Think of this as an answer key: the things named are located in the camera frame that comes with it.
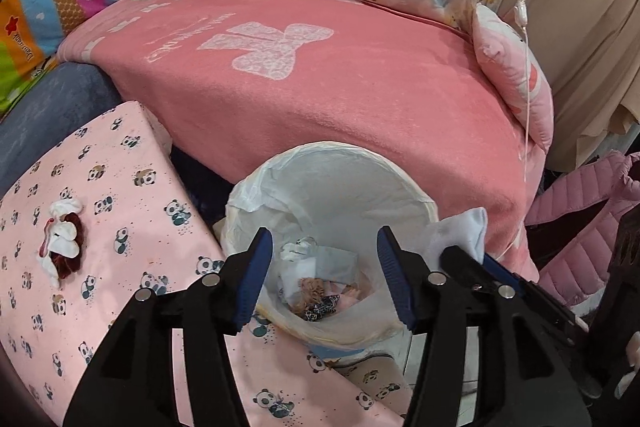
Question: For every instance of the blue-grey sofa cushion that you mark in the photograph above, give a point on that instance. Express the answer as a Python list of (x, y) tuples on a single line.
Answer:
[(50, 107)]

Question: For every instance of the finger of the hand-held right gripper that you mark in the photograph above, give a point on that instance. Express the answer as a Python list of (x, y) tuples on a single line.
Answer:
[(465, 264), (550, 304)]

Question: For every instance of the white cloth with red stripe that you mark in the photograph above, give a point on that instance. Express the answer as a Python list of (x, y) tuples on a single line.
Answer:
[(65, 234)]

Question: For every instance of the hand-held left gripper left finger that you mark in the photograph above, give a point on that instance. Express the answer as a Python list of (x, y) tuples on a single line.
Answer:
[(255, 277)]

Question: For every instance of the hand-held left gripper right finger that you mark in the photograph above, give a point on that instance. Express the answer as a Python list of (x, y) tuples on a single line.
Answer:
[(395, 282)]

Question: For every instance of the pink-brown scrunchie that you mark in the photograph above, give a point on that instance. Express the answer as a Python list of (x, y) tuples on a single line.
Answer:
[(310, 292)]

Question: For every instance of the pink panda print cloth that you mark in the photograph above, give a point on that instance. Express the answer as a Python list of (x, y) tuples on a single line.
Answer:
[(125, 187)]

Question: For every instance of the white sock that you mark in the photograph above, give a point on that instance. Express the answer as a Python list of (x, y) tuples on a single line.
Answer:
[(465, 232)]

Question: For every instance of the pink blanket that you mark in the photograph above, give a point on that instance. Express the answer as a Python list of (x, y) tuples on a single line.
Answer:
[(350, 107)]

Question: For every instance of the dark red scrunchie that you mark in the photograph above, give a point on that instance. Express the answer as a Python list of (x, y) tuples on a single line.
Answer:
[(70, 264)]

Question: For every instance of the pink puffer jacket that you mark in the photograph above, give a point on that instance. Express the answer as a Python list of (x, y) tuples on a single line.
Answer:
[(575, 207)]

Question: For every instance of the pink and white pillow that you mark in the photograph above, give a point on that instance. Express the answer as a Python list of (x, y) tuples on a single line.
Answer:
[(510, 72)]

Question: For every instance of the leopard print scrunchie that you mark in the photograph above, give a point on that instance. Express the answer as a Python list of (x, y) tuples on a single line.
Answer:
[(322, 309)]

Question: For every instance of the beige curtain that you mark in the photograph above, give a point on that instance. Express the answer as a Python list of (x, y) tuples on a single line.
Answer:
[(590, 32)]

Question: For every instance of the white bin with plastic liner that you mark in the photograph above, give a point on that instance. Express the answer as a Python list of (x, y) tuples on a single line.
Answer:
[(350, 187)]

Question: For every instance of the striped cartoon monkey quilt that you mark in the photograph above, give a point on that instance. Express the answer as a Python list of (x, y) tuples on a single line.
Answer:
[(50, 7)]

